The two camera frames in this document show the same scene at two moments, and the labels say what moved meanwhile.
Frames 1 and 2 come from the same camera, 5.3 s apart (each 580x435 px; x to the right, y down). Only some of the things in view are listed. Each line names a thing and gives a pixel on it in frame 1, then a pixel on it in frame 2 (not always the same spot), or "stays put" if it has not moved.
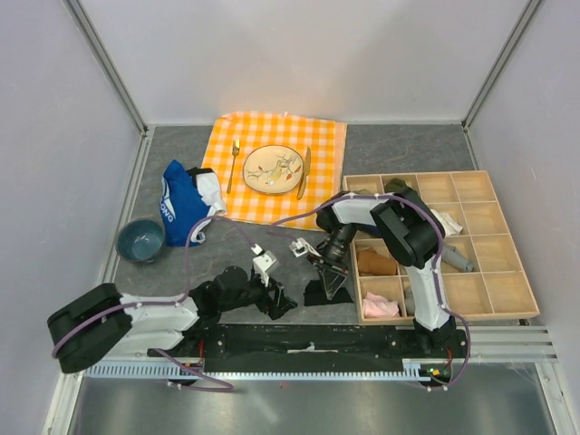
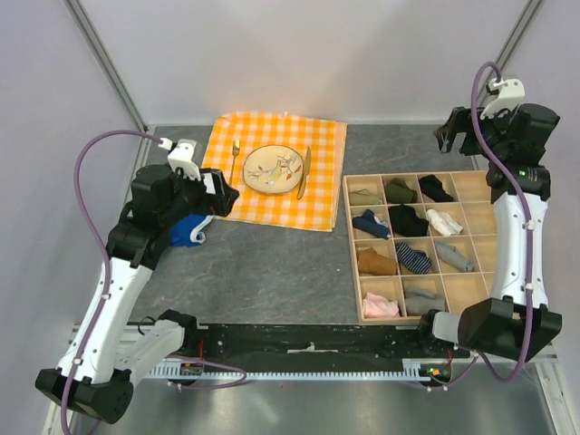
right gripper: (332, 279) -> (460, 120)
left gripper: (281, 303) -> (222, 201)
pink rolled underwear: (376, 306) stays put
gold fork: (236, 149) stays put
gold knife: (306, 170) stays put
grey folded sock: (454, 257) stays put
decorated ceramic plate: (273, 169) stays put
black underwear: (315, 294) -> (431, 187)
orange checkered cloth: (237, 135) stays put
